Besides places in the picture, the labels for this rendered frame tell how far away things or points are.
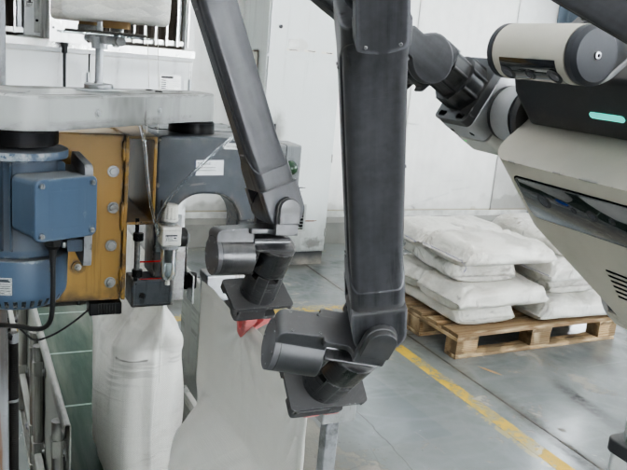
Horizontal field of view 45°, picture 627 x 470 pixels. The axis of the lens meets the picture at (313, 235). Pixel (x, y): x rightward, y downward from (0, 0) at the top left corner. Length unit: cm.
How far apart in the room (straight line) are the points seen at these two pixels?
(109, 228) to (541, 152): 77
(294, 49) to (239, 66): 416
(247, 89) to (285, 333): 40
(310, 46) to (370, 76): 465
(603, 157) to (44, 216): 77
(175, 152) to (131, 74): 277
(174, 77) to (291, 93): 122
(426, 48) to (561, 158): 26
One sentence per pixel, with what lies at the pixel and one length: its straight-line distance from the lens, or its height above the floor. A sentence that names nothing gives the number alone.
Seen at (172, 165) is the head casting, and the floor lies 128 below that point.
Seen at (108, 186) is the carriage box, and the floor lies 124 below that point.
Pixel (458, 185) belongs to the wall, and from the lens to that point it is 680.
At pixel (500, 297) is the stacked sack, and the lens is 417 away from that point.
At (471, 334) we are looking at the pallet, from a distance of 412.
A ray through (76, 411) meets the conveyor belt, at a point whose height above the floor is 38.
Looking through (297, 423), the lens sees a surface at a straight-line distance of 103.
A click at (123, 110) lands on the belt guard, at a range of 128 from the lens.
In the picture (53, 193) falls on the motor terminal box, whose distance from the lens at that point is 113.
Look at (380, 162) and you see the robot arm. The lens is 66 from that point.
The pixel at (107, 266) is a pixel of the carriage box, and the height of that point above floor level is 109.
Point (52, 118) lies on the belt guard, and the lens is 117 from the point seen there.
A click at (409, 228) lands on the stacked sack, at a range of 439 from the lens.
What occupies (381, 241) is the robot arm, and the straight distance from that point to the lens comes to 72.
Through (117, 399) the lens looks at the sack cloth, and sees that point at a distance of 188.
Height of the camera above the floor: 151
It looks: 14 degrees down
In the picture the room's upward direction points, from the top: 5 degrees clockwise
